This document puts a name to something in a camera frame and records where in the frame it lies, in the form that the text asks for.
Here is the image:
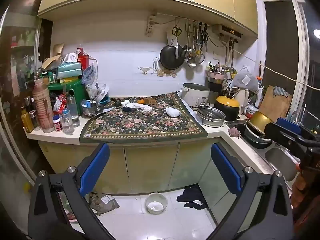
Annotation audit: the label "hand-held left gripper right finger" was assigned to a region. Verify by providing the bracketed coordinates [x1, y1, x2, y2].
[207, 143, 294, 240]

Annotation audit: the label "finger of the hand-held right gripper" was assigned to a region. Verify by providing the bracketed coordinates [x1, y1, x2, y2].
[264, 122, 316, 153]
[276, 117, 320, 143]

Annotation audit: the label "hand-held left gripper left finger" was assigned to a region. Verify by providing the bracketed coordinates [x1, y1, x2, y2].
[27, 142, 118, 240]

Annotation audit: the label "white paper sleeve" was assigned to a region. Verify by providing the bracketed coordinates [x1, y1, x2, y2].
[132, 102, 152, 110]

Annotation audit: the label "person's right hand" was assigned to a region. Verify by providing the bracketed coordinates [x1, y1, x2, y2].
[291, 164, 309, 207]

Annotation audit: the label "wooden cutting board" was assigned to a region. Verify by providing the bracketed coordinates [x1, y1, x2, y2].
[259, 85, 293, 123]

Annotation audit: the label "steel sink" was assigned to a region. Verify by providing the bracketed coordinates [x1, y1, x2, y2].
[264, 146, 300, 182]

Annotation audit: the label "stack of dark bowls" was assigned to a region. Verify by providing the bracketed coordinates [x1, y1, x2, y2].
[244, 121, 273, 150]

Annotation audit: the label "golden metal bowl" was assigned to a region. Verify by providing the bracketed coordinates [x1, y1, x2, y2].
[248, 110, 277, 135]

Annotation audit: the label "striped dish cloth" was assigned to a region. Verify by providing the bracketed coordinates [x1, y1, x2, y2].
[272, 86, 289, 97]

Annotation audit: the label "pink rag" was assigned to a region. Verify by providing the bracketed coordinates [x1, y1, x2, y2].
[228, 127, 242, 138]

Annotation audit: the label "grey plastic bag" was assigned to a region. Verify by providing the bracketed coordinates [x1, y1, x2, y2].
[87, 192, 120, 215]

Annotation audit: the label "dark cloth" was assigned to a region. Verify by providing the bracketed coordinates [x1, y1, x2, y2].
[176, 185, 208, 210]

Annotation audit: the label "steel steamer pan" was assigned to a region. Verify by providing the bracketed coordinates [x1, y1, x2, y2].
[196, 106, 226, 128]

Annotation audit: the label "clear plastic bottle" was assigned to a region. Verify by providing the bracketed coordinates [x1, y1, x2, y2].
[59, 109, 75, 135]

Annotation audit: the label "white jug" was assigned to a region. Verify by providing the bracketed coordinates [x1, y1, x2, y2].
[235, 87, 250, 115]

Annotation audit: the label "yellow base cabinets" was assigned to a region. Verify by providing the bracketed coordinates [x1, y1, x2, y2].
[37, 136, 292, 233]

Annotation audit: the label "small white pill bottle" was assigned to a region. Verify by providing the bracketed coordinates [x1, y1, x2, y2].
[52, 115, 63, 132]

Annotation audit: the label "floral table cloth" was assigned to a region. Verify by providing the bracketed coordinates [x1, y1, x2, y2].
[79, 92, 208, 144]

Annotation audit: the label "glass cup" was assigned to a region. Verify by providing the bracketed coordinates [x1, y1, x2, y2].
[80, 99, 98, 118]

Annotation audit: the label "yellow and black cooker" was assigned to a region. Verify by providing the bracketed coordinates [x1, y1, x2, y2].
[214, 95, 241, 122]

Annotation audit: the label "glass bottle with black cap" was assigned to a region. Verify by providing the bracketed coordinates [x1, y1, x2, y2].
[65, 89, 81, 128]

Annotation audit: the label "grey cloth bag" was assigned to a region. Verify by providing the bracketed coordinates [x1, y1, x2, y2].
[232, 66, 260, 94]

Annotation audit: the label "white pet bowl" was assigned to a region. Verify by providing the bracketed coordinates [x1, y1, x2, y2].
[145, 192, 168, 215]

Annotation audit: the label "red snack packets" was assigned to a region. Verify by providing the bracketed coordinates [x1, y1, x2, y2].
[52, 94, 68, 113]

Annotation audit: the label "white cooker pot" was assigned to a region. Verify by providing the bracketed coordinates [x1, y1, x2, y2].
[180, 83, 210, 110]

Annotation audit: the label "green plastic stool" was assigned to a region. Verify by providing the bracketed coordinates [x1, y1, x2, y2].
[47, 79, 88, 117]

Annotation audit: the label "yellow oil bottle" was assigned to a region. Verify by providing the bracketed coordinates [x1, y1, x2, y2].
[20, 106, 34, 133]

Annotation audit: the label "utensil holder with chopsticks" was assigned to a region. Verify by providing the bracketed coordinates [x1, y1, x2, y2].
[206, 61, 227, 84]

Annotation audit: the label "clear printed plastic bag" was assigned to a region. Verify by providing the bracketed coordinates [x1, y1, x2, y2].
[82, 62, 100, 100]

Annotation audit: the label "teal tissue box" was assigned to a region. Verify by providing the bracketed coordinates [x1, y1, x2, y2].
[57, 53, 83, 79]

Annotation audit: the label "red box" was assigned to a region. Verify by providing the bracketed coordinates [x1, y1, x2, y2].
[76, 44, 90, 71]

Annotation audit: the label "steel ladle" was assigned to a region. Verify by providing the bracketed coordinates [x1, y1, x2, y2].
[187, 24, 197, 68]

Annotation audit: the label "steel skimmer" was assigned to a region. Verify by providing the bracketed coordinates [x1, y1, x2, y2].
[184, 25, 193, 59]

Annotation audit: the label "hanging kitchen knife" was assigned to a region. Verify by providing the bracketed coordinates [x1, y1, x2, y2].
[201, 22, 208, 53]

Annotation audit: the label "black wok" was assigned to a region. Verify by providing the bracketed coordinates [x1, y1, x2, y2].
[159, 44, 185, 70]

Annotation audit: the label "brown paper bag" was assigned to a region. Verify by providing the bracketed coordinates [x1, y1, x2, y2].
[41, 42, 65, 69]

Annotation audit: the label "dark glass cabinet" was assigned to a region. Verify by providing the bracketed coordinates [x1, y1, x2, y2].
[0, 5, 54, 180]

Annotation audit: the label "white power strip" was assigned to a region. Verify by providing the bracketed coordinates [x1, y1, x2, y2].
[146, 14, 157, 37]

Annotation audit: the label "clothesline rope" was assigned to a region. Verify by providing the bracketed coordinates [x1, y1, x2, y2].
[235, 50, 320, 90]

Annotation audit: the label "kitchenware wall sticker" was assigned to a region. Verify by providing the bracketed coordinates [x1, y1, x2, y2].
[137, 57, 178, 77]

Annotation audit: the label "wall water heater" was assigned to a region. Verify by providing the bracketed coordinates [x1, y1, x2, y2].
[212, 24, 243, 39]

